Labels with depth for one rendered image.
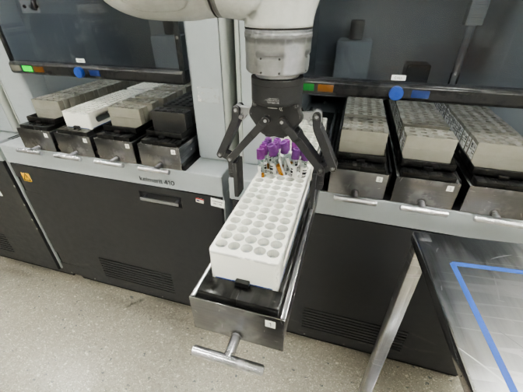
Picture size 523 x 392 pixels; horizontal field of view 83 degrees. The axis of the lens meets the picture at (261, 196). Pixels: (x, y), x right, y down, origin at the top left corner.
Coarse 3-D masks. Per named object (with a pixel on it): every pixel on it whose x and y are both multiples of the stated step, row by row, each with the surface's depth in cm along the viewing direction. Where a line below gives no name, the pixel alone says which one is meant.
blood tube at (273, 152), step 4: (272, 144) 54; (268, 148) 54; (272, 148) 53; (272, 152) 54; (276, 152) 54; (272, 156) 55; (276, 156) 55; (276, 160) 55; (276, 164) 56; (280, 164) 56; (276, 168) 57; (280, 168) 57; (280, 172) 57; (284, 172) 58
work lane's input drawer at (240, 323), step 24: (312, 216) 60; (288, 264) 44; (216, 288) 41; (240, 288) 41; (288, 288) 42; (192, 312) 43; (216, 312) 41; (240, 312) 39; (264, 312) 39; (288, 312) 40; (240, 336) 42; (264, 336) 41; (216, 360) 39; (240, 360) 39
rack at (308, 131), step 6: (324, 120) 86; (300, 126) 82; (306, 126) 82; (312, 126) 81; (324, 126) 81; (306, 132) 77; (312, 132) 78; (282, 138) 73; (288, 138) 73; (312, 138) 74; (312, 144) 72; (318, 150) 80; (312, 168) 65
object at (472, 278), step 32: (416, 256) 48; (448, 256) 45; (480, 256) 45; (512, 256) 45; (448, 288) 40; (480, 288) 40; (512, 288) 40; (384, 320) 62; (448, 320) 36; (480, 320) 36; (512, 320) 36; (384, 352) 65; (480, 352) 33; (512, 352) 33; (480, 384) 30; (512, 384) 30
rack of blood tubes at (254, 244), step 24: (288, 168) 60; (264, 192) 54; (288, 192) 52; (240, 216) 46; (264, 216) 47; (288, 216) 48; (216, 240) 42; (240, 240) 42; (264, 240) 42; (288, 240) 43; (216, 264) 41; (240, 264) 40; (264, 264) 38
